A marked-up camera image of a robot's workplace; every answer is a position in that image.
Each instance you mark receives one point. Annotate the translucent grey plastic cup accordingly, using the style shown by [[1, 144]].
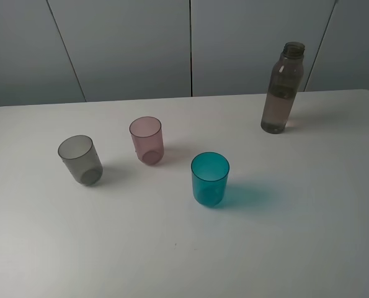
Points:
[[79, 155]]

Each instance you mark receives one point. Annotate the translucent smoky water bottle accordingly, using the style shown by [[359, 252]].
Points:
[[284, 83]]

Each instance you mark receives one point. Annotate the translucent pink plastic cup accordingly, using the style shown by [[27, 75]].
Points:
[[146, 134]]

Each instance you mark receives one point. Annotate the translucent teal plastic cup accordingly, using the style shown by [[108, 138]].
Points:
[[210, 172]]

